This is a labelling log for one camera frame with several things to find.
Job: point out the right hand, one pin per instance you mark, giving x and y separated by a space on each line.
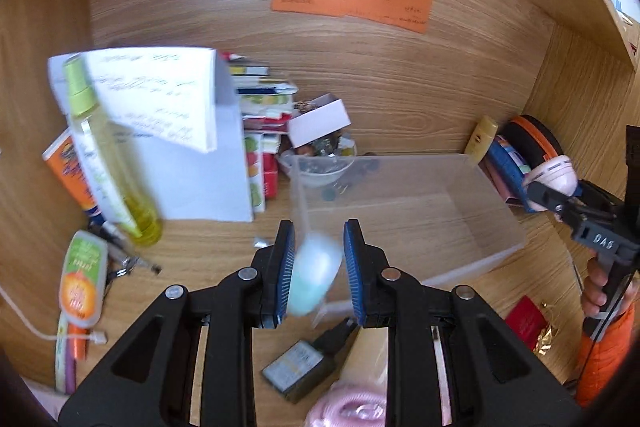
593 297

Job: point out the black orange round pouch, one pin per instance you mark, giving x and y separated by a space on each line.
531 139

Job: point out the orange booklet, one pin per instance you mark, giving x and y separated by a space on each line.
63 161

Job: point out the blue patchwork pouch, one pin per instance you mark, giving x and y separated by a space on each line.
508 169

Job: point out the pink round ball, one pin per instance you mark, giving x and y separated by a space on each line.
557 173

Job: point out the clear plastic storage bin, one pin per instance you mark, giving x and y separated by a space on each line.
437 217

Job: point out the orange green sanitizer bottle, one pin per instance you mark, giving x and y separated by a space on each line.
83 280

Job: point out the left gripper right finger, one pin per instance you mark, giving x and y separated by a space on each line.
449 344

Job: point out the teal frosted small bottle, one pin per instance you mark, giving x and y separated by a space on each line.
316 264

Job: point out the tall yellow spray bottle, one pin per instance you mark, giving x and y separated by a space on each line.
93 136

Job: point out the white folded paper sheets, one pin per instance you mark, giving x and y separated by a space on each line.
176 119

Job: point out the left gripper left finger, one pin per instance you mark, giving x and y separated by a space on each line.
146 378

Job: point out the small white cardboard box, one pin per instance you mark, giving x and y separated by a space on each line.
327 115

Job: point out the metal nail clipper keys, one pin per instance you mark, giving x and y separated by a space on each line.
120 251

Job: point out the red packet with gold ribbon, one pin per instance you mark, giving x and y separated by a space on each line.
532 324

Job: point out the orange jacket sleeve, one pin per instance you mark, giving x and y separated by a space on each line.
601 360

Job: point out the stack of colourful cards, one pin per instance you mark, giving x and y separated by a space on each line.
266 106

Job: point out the dark green glass bottle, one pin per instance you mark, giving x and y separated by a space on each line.
297 371

